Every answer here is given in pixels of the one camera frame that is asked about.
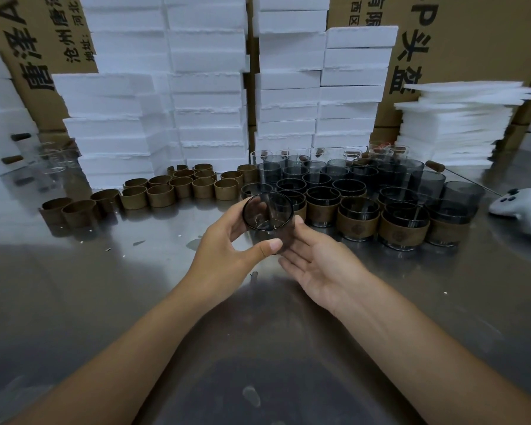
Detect person's right hand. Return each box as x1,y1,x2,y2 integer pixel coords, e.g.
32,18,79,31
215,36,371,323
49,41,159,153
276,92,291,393
277,215,375,317

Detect person's left hand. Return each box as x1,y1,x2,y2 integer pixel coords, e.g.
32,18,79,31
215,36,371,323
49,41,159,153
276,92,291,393
183,198,284,306

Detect smoky transparent plastic cup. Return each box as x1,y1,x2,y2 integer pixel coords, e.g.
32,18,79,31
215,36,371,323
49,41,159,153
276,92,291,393
242,191,295,255
305,186,342,228
336,197,381,243
378,202,430,252
427,200,472,247
276,177,309,193
283,189,307,222
240,182,274,201
332,179,367,199
377,187,419,207

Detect group of brown sleeve rings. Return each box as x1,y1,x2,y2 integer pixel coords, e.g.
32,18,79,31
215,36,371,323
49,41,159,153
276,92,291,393
38,162,260,228

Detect cluster of transparent plastic cups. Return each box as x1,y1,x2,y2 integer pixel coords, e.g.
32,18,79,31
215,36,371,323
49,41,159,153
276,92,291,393
250,143,486,213

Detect bunch of clear plastic cups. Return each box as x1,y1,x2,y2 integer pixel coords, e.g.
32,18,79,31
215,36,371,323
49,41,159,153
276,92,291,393
28,143,80,173

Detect person's left forearm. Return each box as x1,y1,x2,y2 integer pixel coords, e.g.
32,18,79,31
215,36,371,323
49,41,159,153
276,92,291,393
6,283,213,425

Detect person's right forearm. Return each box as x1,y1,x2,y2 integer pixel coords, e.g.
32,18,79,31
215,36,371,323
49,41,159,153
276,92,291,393
340,278,531,425

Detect tall stack white foam blocks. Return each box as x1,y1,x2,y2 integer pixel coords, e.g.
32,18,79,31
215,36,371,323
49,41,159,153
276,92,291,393
52,0,251,189

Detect stepped stack white foam blocks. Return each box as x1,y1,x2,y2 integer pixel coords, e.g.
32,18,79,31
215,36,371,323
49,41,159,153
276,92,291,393
253,0,399,151

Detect stack of thin foam sheets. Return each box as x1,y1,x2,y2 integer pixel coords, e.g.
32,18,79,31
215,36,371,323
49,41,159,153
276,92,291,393
394,81,531,168

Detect white game controller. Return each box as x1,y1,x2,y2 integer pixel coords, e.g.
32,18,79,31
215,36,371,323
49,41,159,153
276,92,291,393
489,188,531,247

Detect large printed cardboard box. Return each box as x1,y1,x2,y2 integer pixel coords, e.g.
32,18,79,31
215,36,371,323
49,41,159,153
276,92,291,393
327,0,531,128

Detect brown-handled metal rod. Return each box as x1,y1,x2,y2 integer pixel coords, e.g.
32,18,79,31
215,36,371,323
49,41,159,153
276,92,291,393
426,160,501,195

